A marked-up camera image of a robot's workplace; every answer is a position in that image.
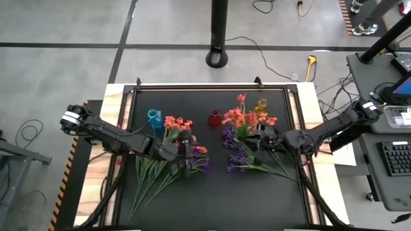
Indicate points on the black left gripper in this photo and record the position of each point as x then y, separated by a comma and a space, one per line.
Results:
186, 141

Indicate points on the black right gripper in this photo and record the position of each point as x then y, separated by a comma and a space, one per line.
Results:
269, 139

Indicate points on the purple artificial flower bunch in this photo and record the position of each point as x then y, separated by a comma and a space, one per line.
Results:
200, 163
237, 159
228, 134

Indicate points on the orange artificial flower bunch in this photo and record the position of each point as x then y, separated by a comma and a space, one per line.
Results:
237, 117
175, 123

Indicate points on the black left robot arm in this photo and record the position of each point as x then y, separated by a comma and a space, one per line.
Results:
112, 136

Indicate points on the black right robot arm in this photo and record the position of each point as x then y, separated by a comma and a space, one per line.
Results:
321, 131

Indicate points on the yellow glass vase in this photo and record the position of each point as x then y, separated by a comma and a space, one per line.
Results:
261, 106

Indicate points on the red glass vase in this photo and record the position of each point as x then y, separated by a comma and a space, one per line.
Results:
214, 119

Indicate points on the blue glass vase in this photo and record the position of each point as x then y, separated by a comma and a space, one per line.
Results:
154, 118

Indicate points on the black table mat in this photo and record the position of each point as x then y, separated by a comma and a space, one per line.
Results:
212, 195

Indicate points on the black platform with striped edge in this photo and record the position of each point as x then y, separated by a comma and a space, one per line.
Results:
80, 167

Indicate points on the grey desk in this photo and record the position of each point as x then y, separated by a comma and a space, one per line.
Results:
363, 70

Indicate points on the black keyboard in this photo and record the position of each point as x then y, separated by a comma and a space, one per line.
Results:
396, 158

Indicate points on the clear plastic container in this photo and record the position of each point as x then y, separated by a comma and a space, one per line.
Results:
396, 115

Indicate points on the black mat with striped edge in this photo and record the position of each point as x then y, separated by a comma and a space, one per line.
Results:
348, 16

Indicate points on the monitor with blue screen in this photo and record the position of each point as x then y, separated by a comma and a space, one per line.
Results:
403, 88

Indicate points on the person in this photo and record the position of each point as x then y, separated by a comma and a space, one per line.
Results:
366, 29

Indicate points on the black angled pole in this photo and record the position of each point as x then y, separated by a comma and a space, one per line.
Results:
385, 38

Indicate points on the grey metal stand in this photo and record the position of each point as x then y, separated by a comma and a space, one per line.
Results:
19, 154

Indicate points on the black frame clamp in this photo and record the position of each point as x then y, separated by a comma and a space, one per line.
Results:
138, 81
258, 81

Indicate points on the black aluminium table frame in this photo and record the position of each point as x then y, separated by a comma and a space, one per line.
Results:
208, 86

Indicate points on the black diagonal frame strut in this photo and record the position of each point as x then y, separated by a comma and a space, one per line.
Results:
318, 195
106, 192

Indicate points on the black camera stand pole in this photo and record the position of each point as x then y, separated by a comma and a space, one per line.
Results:
218, 32

